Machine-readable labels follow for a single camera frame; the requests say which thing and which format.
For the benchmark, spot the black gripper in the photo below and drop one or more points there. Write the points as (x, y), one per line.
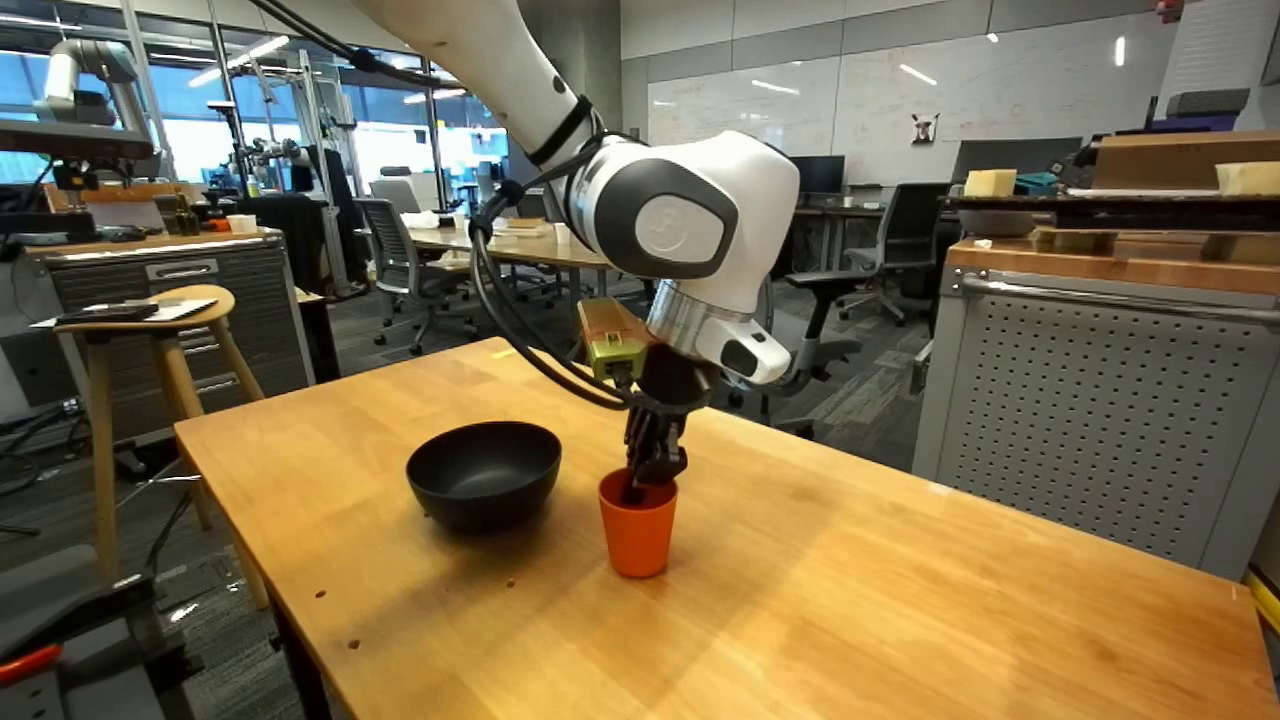
(673, 381)

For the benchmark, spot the orange plastic cup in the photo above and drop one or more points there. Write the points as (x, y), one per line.
(636, 532)

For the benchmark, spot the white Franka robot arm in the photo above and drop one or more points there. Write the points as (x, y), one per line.
(695, 213)

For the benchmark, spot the black bowl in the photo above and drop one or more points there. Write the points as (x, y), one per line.
(482, 473)

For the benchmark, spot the grey mesh office chair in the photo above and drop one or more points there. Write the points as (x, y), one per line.
(824, 284)

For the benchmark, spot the light wooden office table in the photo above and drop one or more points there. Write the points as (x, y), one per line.
(532, 247)

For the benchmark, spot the dark office desk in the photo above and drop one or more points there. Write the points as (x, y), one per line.
(840, 208)

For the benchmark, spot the black computer monitor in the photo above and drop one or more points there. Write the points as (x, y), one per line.
(823, 179)

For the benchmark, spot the grey swivel chair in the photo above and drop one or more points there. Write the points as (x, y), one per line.
(385, 247)

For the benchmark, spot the dark office chair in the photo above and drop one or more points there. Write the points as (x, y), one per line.
(914, 225)

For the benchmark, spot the small poster on whiteboard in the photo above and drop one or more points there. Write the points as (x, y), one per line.
(924, 131)

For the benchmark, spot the black office chair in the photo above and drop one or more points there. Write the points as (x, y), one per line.
(292, 232)

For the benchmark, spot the beige foam block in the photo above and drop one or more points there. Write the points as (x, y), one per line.
(1250, 179)
(989, 182)

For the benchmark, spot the grey cabinet with wooden top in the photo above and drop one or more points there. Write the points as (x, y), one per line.
(241, 303)

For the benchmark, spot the grey perforated metal cabinet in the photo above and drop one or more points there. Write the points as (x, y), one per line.
(1107, 412)

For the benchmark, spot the wide dark monitor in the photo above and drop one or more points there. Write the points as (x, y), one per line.
(1019, 157)

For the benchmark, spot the wooden stool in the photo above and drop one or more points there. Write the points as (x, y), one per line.
(166, 362)

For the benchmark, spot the dark tablet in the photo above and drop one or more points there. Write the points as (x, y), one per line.
(121, 309)

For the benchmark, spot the large wooden box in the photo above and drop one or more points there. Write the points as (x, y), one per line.
(1175, 161)

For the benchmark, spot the grey purple device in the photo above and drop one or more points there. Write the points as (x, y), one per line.
(1204, 107)

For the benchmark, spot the white hanging tube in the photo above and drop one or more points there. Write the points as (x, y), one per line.
(61, 78)

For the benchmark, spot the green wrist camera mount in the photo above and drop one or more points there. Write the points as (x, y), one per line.
(615, 349)

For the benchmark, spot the white wall whiteboard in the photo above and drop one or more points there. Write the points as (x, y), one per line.
(880, 95)

